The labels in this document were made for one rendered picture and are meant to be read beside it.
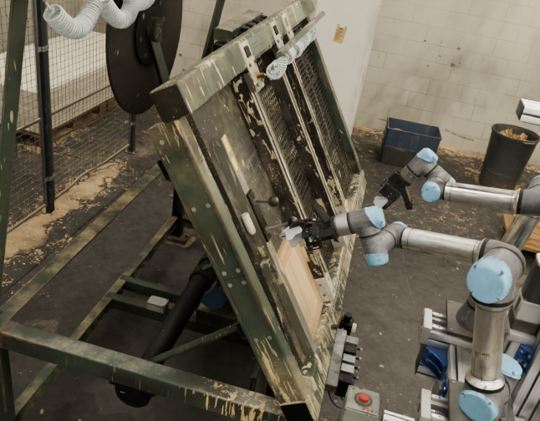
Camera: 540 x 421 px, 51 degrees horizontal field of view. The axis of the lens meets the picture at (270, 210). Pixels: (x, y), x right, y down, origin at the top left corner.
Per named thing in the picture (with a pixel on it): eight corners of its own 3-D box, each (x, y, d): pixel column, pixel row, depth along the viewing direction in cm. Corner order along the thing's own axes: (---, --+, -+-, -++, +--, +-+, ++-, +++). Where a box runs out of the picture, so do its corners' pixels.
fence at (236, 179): (305, 356, 225) (314, 355, 223) (211, 141, 192) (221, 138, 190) (308, 348, 229) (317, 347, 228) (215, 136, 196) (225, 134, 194)
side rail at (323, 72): (345, 176, 389) (360, 172, 385) (289, 20, 350) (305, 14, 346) (346, 172, 395) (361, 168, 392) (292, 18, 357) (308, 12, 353)
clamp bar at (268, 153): (318, 305, 254) (369, 296, 245) (215, 53, 213) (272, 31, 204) (322, 292, 263) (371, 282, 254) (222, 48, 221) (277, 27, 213)
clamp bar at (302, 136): (333, 250, 296) (377, 240, 288) (248, 31, 255) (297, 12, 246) (335, 240, 305) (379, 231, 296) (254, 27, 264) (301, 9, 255)
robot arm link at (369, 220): (384, 231, 179) (377, 206, 178) (351, 239, 183) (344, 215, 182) (387, 225, 186) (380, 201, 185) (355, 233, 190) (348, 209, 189)
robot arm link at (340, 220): (345, 207, 186) (354, 223, 191) (333, 210, 188) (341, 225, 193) (346, 224, 181) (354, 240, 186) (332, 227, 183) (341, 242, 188)
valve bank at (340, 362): (348, 426, 237) (361, 386, 225) (315, 416, 238) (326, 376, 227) (359, 347, 280) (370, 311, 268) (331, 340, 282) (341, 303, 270)
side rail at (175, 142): (278, 404, 205) (306, 401, 201) (145, 130, 167) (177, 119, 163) (282, 393, 211) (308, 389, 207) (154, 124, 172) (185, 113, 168)
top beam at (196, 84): (162, 124, 165) (191, 114, 161) (147, 93, 161) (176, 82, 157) (300, 15, 355) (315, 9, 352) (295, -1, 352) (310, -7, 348)
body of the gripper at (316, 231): (298, 237, 186) (333, 230, 182) (300, 219, 192) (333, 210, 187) (308, 251, 191) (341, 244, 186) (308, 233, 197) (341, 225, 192)
